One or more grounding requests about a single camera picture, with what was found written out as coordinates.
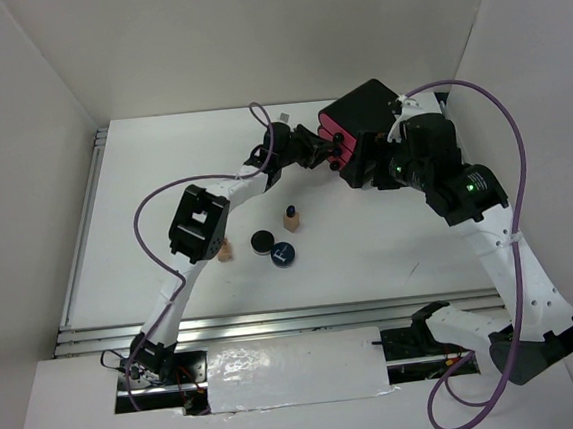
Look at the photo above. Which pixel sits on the aluminium left rail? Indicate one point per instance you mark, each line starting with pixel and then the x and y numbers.
pixel 99 145

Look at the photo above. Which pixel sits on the pink top drawer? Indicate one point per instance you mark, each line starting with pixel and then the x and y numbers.
pixel 329 129

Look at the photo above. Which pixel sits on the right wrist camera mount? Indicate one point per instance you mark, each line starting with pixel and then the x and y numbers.
pixel 422 103

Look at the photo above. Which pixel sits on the blue lid F powder jar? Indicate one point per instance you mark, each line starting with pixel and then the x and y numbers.
pixel 283 255

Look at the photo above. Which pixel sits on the aluminium rail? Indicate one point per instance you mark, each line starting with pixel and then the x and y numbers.
pixel 71 343
pixel 99 145

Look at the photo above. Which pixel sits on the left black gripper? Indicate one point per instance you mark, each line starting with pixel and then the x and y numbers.
pixel 315 147

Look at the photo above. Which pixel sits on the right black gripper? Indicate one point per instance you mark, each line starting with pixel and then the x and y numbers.
pixel 369 146

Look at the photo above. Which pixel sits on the white foil-taped board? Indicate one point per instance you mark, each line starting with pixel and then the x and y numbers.
pixel 308 368

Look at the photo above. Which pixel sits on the black lid powder jar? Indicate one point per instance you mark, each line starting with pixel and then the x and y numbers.
pixel 262 242

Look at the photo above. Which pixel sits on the square foundation bottle black cap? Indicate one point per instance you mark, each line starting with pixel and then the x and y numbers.
pixel 291 219

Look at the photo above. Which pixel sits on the BB foundation pump bottle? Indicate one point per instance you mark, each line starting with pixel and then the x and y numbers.
pixel 225 253

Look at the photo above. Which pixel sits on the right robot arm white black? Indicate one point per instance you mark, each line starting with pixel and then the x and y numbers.
pixel 426 156

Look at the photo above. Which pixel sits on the aluminium front rail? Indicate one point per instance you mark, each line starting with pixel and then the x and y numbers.
pixel 71 343

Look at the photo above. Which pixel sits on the black drawer organizer case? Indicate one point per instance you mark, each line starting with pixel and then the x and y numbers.
pixel 369 107

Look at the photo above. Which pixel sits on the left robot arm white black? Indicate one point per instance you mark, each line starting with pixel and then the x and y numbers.
pixel 198 230

